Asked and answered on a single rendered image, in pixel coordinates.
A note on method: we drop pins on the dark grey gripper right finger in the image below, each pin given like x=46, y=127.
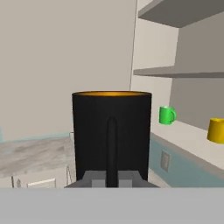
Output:
x=129, y=176

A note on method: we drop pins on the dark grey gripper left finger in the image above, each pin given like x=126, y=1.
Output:
x=94, y=176

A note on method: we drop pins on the black mug with orange inside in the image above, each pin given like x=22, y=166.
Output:
x=93, y=131

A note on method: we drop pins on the green mug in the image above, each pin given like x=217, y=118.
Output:
x=165, y=115

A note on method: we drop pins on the yellow mug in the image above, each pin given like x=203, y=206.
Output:
x=216, y=130

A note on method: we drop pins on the beige cabinet door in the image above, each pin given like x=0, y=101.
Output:
x=67, y=64

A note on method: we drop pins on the grey cabinet shelf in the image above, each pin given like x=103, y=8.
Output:
x=180, y=13
x=180, y=72

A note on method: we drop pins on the grey wall outlet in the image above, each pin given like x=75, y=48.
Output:
x=165, y=161

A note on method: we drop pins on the beige open wall cabinet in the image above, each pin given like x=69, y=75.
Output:
x=198, y=96

